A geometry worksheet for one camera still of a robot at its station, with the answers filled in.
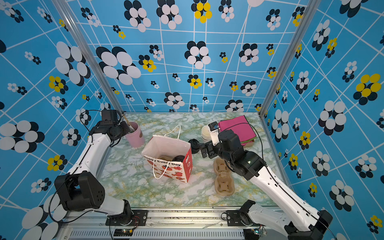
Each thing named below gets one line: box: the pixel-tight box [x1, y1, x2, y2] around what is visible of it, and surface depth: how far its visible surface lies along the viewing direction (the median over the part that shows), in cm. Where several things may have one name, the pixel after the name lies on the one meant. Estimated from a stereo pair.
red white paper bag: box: [141, 135, 193, 183], surface depth 77 cm
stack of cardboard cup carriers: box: [213, 157, 235, 196], surface depth 83 cm
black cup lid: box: [172, 155, 185, 163], surface depth 82 cm
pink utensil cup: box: [125, 121, 145, 148], surface depth 98 cm
